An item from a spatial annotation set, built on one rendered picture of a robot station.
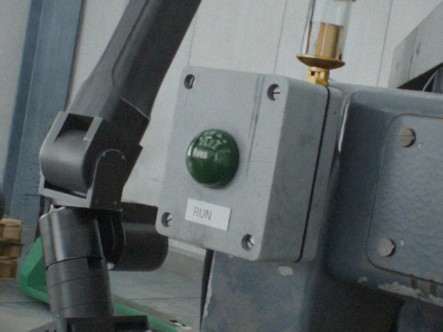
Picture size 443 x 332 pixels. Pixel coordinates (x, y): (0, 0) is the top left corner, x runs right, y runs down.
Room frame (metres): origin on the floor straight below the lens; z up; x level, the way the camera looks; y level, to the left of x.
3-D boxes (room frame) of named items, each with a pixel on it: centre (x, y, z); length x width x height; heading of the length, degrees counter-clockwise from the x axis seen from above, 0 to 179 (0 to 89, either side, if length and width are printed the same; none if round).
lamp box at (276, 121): (0.47, -0.01, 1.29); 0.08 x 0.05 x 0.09; 47
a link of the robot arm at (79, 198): (0.88, 0.11, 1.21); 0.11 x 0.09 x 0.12; 137
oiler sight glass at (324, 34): (0.52, -0.04, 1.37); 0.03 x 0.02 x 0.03; 47
